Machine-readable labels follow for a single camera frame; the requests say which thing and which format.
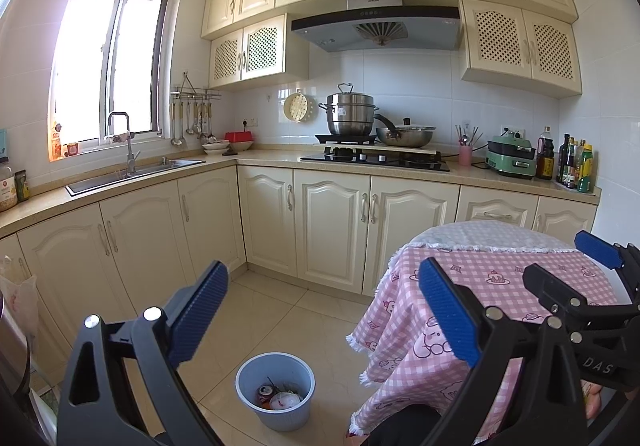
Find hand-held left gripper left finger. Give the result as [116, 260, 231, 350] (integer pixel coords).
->
[56, 260, 230, 446]

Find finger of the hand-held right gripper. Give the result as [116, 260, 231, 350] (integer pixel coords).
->
[574, 229, 640, 277]
[522, 263, 590, 322]

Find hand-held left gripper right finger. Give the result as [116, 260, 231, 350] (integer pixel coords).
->
[417, 257, 588, 446]

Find light blue waste bin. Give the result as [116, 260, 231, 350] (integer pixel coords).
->
[235, 352, 317, 432]

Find person's right hand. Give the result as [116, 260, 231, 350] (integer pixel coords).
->
[581, 378, 618, 422]

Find pink checkered tablecloth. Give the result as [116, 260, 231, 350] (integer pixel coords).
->
[345, 220, 621, 444]

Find white bottle tray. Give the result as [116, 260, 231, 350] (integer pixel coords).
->
[555, 179, 601, 197]

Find green yellow-capped bottle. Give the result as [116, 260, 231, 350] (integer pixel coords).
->
[577, 143, 595, 193]

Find dark soy sauce bottle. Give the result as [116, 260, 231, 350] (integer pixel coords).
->
[557, 133, 573, 184]

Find black trouser leg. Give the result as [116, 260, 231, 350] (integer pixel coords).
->
[367, 403, 441, 446]

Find green electric cooker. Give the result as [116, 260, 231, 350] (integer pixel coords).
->
[486, 135, 538, 178]

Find steel kitchen sink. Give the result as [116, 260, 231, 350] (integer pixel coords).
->
[65, 159, 207, 197]

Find cream lower kitchen cabinets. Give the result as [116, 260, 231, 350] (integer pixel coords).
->
[0, 149, 601, 377]

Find black gas stove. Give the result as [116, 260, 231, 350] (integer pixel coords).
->
[300, 133, 451, 173]

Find green floor mat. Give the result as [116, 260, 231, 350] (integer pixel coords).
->
[30, 383, 63, 414]

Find hanging metal ladle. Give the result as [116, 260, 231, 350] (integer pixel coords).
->
[170, 101, 185, 147]

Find red lidded bowl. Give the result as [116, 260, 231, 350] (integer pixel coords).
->
[224, 131, 256, 153]

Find steel kitchen faucet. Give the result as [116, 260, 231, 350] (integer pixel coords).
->
[107, 111, 141, 176]

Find hanging white plastic bag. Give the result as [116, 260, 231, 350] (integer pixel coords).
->
[0, 256, 38, 342]

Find steel wok with lid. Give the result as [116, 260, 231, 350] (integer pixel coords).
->
[372, 113, 437, 148]

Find dark metal appliance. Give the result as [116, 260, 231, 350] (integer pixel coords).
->
[0, 291, 51, 446]

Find large cream lattice door cabinet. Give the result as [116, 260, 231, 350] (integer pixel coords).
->
[457, 0, 585, 100]

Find steel steamer pot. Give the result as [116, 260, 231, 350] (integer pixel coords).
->
[318, 83, 380, 137]

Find glass jar of grains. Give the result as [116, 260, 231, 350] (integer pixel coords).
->
[0, 156, 18, 213]

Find small cream lattice door cabinet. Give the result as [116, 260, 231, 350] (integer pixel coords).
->
[209, 14, 311, 91]

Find sliding kitchen window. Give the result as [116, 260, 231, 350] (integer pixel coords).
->
[47, 0, 175, 159]

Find grey range hood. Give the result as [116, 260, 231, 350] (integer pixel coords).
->
[291, 0, 463, 52]

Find metal wall utensil rack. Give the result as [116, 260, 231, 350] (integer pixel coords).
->
[170, 71, 222, 102]

